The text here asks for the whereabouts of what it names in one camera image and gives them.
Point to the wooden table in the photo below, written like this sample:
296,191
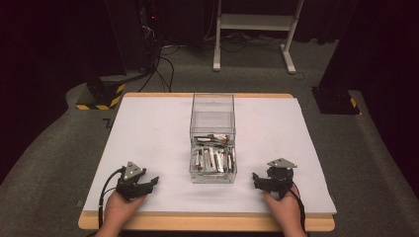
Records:
197,223

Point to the person's left hand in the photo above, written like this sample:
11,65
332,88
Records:
119,209

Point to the person's right hand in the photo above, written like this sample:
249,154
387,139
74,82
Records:
286,210

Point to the black equipment tower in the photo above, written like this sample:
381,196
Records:
131,33

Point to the black flat stand base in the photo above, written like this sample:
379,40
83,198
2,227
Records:
334,100

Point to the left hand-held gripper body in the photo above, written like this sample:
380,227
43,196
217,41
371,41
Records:
131,179

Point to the white foam mat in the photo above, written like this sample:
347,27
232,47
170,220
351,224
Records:
154,131

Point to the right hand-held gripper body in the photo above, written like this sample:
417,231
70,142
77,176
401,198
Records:
280,176

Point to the white metal stand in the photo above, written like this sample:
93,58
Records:
255,22

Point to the black yellow striped stand base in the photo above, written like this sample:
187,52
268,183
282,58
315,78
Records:
102,93

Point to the clear plastic box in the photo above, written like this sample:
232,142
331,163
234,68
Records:
212,112

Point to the pile of silver batteries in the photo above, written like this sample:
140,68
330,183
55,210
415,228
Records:
213,158

